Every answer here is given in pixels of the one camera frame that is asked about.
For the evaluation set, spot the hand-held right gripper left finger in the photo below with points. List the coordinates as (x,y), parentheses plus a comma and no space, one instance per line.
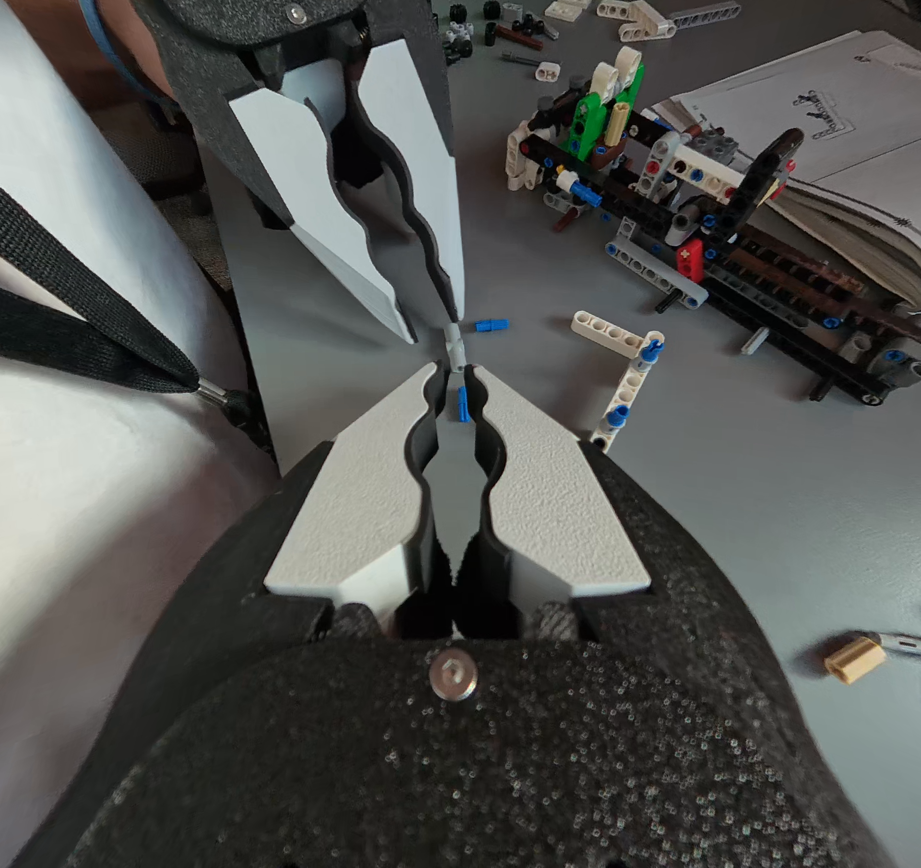
(360,508)

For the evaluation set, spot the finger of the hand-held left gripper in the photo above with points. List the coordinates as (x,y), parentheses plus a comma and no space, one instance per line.
(424,155)
(302,177)

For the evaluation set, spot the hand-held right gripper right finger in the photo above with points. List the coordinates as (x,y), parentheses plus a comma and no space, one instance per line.
(561,508)

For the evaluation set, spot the white lego beam frame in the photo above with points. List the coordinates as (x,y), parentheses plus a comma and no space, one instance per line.
(633,386)

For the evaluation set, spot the blue lego pin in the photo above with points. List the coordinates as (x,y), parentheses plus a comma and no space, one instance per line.
(491,324)
(463,405)

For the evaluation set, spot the grey lego pin connector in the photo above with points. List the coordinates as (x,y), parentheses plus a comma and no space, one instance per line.
(455,346)

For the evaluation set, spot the white two-hole lego connector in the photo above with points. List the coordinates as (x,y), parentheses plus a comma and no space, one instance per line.
(548,71)

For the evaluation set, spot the scatter of black white lego pieces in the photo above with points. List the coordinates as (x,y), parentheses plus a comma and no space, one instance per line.
(644,19)

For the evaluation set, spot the partly built lego vehicle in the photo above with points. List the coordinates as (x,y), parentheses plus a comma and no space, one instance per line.
(683,184)

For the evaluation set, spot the tan lego connector grey axle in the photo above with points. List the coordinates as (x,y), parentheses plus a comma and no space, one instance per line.
(856,659)

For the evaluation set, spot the blue wristband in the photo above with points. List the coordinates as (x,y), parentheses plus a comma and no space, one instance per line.
(85,4)

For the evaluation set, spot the open instruction booklet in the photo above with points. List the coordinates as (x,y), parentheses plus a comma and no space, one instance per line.
(827,112)

